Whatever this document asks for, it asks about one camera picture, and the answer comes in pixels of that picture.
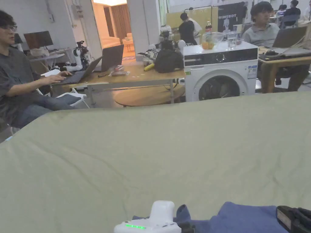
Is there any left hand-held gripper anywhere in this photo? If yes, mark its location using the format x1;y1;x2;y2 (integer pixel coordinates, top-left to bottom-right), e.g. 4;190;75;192
114;200;196;233

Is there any dark blue shirt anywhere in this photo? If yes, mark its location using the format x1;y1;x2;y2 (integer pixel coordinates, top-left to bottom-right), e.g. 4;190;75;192
132;201;292;233

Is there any bed with pale green sheet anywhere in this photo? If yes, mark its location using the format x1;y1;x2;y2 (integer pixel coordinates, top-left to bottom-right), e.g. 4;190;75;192
0;92;311;233

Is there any round low wooden table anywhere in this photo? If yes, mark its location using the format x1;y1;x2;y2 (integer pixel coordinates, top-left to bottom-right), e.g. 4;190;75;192
114;83;186;107

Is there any long wooden table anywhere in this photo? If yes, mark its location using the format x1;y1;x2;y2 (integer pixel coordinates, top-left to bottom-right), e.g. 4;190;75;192
50;43;186;108

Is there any white washing machine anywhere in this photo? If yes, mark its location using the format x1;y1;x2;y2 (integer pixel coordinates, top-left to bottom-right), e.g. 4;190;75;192
183;18;259;102

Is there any wooden table with laptop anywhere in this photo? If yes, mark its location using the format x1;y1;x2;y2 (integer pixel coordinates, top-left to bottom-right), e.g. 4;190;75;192
257;25;311;94

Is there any black and white robot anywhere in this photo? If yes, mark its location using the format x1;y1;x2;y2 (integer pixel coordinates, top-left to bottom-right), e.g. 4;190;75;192
145;30;186;61

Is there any white humanoid robot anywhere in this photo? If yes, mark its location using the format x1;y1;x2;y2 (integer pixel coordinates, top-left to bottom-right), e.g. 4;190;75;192
63;41;93;72

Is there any group of people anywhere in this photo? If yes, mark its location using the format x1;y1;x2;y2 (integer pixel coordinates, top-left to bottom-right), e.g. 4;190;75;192
277;0;311;28

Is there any desk with dark monitor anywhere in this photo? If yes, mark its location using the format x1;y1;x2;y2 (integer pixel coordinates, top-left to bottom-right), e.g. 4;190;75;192
14;31;71;71

